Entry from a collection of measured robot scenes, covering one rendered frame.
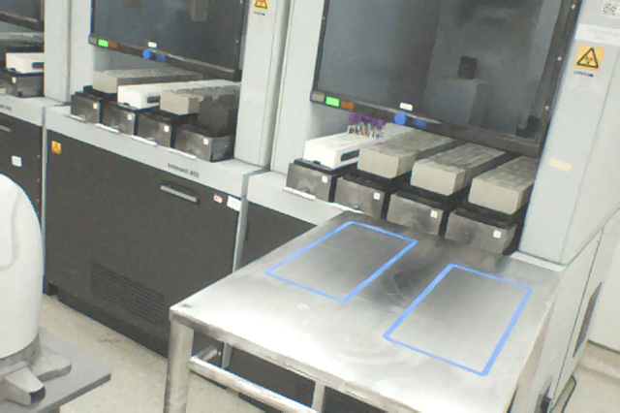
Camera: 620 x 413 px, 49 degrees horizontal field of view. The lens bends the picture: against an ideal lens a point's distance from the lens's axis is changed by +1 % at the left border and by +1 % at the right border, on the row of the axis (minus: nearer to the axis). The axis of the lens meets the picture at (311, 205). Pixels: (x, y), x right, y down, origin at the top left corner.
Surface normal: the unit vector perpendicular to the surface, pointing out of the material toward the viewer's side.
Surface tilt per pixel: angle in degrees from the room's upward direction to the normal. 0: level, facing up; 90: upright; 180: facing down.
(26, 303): 91
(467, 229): 90
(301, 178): 90
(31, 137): 90
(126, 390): 0
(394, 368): 0
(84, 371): 0
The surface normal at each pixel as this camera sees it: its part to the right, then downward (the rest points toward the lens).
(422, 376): 0.14, -0.94
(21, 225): 0.95, -0.11
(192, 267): -0.54, 0.20
